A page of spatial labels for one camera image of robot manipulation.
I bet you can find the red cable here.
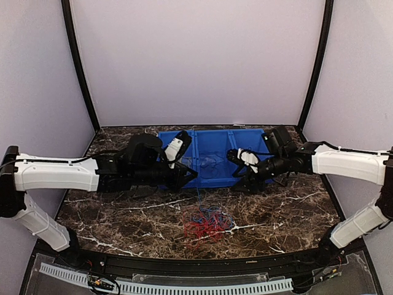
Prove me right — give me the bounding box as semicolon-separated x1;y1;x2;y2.
182;208;234;250

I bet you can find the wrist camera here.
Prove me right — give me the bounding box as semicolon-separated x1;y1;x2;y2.
165;130;192;169
227;148;260;172

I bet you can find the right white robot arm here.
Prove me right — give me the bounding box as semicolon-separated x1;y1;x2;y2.
227;126;392;267

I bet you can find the black frame post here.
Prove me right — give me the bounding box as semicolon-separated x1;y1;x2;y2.
61;0;101;133
297;0;334;132

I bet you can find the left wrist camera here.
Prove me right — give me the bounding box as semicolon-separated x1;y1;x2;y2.
165;130;192;169

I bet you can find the blue three-compartment plastic bin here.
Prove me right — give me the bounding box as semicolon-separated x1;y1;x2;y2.
155;128;277;190

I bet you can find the clear acrylic plate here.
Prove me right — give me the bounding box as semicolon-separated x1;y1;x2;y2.
131;273;269;286

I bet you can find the right black frame post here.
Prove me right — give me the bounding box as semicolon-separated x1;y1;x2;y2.
297;0;334;132

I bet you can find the white slotted cable duct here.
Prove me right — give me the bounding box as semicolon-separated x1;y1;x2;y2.
39;262;293;294

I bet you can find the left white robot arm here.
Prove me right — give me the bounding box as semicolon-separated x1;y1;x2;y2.
1;131;198;268

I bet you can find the left black frame post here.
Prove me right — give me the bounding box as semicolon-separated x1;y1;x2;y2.
61;0;101;133

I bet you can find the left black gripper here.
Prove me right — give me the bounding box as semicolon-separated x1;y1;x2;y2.
131;161;198;193

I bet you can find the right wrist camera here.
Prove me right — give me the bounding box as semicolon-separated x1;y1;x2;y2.
227;148;260;172

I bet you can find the black front rail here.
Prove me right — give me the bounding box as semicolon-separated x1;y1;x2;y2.
80;248;321;278

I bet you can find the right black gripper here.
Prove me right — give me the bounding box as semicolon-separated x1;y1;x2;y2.
230;152;288;195

